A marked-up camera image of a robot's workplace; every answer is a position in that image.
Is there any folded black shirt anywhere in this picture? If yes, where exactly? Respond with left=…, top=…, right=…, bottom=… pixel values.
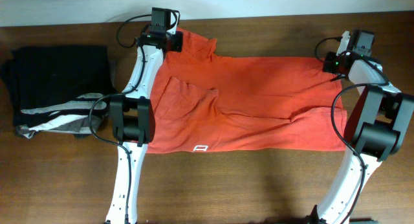
left=1, top=45, right=115, bottom=128

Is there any folded grey white garment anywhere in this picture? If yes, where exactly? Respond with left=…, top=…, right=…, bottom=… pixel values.
left=15, top=58, right=117, bottom=139

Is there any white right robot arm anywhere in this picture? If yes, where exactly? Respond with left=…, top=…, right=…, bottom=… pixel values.
left=303, top=29, right=413, bottom=223

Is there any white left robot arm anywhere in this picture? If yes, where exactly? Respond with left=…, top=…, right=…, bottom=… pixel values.
left=105, top=7, right=183, bottom=224

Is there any red orange t-shirt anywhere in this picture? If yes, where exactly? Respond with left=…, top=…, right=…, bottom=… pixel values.
left=148, top=31, right=347, bottom=153

